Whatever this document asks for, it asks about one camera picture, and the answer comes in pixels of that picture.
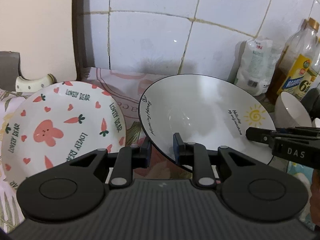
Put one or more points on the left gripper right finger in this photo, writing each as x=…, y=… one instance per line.
x=195, y=155

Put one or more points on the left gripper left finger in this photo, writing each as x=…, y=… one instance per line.
x=125, y=161

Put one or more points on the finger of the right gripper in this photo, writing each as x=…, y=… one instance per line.
x=263, y=136

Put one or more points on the yellow label oil bottle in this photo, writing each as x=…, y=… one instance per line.
x=295, y=60

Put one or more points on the pink bunny plate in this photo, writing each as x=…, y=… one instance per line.
x=57, y=124

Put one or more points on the yellow cap vinegar bottle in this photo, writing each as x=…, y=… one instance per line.
x=311, y=74

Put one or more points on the teal egg plate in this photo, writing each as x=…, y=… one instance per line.
x=302, y=172

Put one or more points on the cream cutting board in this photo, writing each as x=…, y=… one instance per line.
x=47, y=34

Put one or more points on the white sun plate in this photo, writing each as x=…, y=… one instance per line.
x=205, y=110

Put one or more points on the right hand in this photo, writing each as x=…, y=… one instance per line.
x=315, y=198

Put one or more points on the white ribbed bowl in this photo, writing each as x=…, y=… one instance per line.
x=316, y=123
x=289, y=112

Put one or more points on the floral table cloth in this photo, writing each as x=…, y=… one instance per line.
x=252, y=200

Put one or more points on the white salt bag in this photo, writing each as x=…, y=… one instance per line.
x=257, y=65

